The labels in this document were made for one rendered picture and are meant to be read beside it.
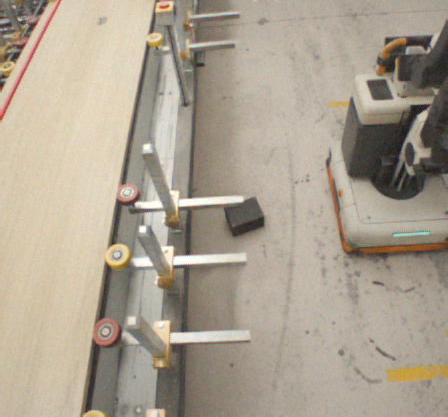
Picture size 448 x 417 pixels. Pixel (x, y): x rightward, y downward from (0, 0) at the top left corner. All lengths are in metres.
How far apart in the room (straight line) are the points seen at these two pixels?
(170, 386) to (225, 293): 0.92
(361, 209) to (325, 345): 0.71
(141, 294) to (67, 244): 0.35
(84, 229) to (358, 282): 1.44
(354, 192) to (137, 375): 1.39
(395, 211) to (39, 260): 1.65
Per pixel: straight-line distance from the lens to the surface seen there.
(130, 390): 1.46
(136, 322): 0.97
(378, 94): 1.90
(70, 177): 1.59
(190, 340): 1.24
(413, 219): 2.15
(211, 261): 1.30
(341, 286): 2.20
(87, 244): 1.38
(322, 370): 2.05
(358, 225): 2.06
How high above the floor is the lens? 2.00
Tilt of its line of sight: 54 degrees down
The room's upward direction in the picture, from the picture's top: 9 degrees counter-clockwise
